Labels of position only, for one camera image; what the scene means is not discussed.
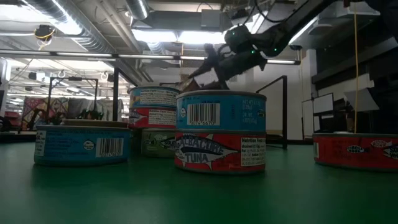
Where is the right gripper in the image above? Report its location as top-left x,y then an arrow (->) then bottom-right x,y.
188,43 -> 267,90

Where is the teal yellowfin tuna can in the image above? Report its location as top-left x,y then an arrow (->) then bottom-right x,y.
175,90 -> 267,133
33,124 -> 131,166
129,86 -> 180,110

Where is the red albacore tuna can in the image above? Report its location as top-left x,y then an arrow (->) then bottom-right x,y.
174,130 -> 267,174
128,107 -> 178,130
312,133 -> 398,173

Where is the green label tuna can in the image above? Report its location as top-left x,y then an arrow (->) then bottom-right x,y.
141,128 -> 177,158

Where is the bright ceiling light panel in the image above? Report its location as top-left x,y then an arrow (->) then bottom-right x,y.
132,28 -> 178,44
178,30 -> 226,45

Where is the grey ceiling box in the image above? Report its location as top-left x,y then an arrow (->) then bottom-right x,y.
200,8 -> 234,32

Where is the short ceiling light bar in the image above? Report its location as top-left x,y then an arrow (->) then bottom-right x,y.
266,58 -> 302,66

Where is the white board panel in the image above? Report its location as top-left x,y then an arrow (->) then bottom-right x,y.
312,92 -> 335,114

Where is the long ceiling light bar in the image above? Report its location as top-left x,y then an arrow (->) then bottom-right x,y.
0,49 -> 208,62

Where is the black ceiling device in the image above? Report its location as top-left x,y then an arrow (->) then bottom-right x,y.
33,24 -> 57,43

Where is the colourful patterned quilt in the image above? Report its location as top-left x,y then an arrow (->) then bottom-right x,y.
21,96 -> 70,127

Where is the black metal shelf bracket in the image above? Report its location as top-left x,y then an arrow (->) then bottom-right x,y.
112,67 -> 139,122
255,75 -> 289,149

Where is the silver ventilation duct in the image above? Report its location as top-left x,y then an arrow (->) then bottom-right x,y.
18,0 -> 116,54
124,0 -> 150,21

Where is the black metal table frame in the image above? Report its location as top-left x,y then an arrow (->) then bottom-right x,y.
266,136 -> 315,146

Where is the black background frame stand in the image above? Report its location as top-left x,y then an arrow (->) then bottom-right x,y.
46,77 -> 100,122

